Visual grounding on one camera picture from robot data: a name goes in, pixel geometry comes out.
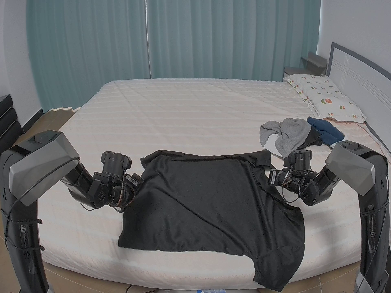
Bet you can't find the small black garment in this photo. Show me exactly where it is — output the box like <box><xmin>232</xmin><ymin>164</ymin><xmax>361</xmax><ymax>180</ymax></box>
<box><xmin>298</xmin><ymin>128</ymin><xmax>324</xmax><ymax>149</ymax></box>

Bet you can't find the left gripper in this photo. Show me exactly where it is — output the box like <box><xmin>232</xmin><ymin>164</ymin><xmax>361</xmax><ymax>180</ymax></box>
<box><xmin>108</xmin><ymin>183</ymin><xmax>136</xmax><ymax>213</ymax></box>

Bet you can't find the black T-shirt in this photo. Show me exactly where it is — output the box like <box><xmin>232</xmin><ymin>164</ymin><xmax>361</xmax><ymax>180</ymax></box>
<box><xmin>118</xmin><ymin>150</ymin><xmax>306</xmax><ymax>292</ymax></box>

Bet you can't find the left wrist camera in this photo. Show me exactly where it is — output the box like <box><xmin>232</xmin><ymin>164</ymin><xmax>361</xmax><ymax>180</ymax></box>
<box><xmin>124</xmin><ymin>173</ymin><xmax>144</xmax><ymax>193</ymax></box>

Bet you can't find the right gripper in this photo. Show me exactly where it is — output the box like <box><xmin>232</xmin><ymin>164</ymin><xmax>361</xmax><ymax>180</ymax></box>
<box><xmin>282</xmin><ymin>174</ymin><xmax>303</xmax><ymax>195</ymax></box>

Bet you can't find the blue-green curtain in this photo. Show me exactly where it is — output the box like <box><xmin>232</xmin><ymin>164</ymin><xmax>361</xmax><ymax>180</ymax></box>
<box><xmin>26</xmin><ymin>0</ymin><xmax>149</xmax><ymax>113</ymax></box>
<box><xmin>147</xmin><ymin>0</ymin><xmax>321</xmax><ymax>82</ymax></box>

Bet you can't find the dark blue garment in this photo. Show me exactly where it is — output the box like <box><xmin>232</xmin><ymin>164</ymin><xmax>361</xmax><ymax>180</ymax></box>
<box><xmin>306</xmin><ymin>117</ymin><xmax>345</xmax><ymax>147</ymax></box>

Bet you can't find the bed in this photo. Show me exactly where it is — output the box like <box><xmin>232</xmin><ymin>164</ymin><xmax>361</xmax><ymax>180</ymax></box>
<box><xmin>37</xmin><ymin>42</ymin><xmax>391</xmax><ymax>289</ymax></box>

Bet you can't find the white printed pillow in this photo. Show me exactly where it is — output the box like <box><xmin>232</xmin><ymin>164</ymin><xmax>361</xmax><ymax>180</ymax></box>
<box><xmin>283</xmin><ymin>73</ymin><xmax>367</xmax><ymax>124</ymax></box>

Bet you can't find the grey bedside table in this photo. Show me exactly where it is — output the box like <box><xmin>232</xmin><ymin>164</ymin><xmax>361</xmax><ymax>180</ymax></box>
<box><xmin>284</xmin><ymin>52</ymin><xmax>328</xmax><ymax>79</ymax></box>

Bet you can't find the grey garment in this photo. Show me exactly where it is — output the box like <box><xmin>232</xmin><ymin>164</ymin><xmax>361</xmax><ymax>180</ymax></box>
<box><xmin>260</xmin><ymin>118</ymin><xmax>312</xmax><ymax>158</ymax></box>

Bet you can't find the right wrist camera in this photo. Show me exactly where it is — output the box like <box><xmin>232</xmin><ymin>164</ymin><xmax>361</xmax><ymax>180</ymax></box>
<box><xmin>268</xmin><ymin>169</ymin><xmax>284</xmax><ymax>187</ymax></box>

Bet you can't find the black chest of drawers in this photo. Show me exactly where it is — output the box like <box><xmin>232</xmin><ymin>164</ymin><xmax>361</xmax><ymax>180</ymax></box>
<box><xmin>0</xmin><ymin>95</ymin><xmax>23</xmax><ymax>153</ymax></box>

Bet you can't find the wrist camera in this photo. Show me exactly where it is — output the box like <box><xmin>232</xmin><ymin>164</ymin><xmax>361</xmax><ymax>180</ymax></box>
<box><xmin>268</xmin><ymin>169</ymin><xmax>284</xmax><ymax>187</ymax></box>
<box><xmin>124</xmin><ymin>173</ymin><xmax>144</xmax><ymax>193</ymax></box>

